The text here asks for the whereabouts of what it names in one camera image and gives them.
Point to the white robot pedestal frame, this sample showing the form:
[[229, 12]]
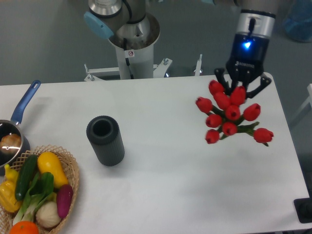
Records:
[[132, 31]]

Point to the green bok choy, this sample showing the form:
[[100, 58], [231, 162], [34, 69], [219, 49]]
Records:
[[40, 189]]

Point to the yellow squash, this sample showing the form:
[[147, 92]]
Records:
[[49, 162]]

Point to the dark grey ribbed vase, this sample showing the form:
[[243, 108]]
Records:
[[104, 135]]

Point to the green cucumber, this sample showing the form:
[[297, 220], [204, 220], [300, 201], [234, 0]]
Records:
[[25, 176]]

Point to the yellow bell pepper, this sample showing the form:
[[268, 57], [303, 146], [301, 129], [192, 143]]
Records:
[[7, 190]]

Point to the blue handled saucepan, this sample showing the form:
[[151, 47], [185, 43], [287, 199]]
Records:
[[12, 126]]

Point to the black device at table edge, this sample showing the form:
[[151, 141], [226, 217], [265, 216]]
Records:
[[303, 207]]

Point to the brown bread roll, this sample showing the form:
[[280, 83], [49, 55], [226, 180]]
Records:
[[10, 144]]

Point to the orange fruit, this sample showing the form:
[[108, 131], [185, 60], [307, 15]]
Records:
[[24, 227]]

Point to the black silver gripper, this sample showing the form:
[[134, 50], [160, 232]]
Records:
[[249, 49]]

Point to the purple eggplant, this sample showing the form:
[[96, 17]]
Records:
[[63, 200]]

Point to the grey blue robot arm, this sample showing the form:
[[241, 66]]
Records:
[[260, 5]]

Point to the red tulip bouquet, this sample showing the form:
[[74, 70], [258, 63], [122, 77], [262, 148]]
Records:
[[225, 118]]

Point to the white garlic bulb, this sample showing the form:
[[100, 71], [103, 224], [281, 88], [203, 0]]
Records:
[[47, 215]]

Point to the blue plastic bag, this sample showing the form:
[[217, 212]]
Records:
[[298, 22]]

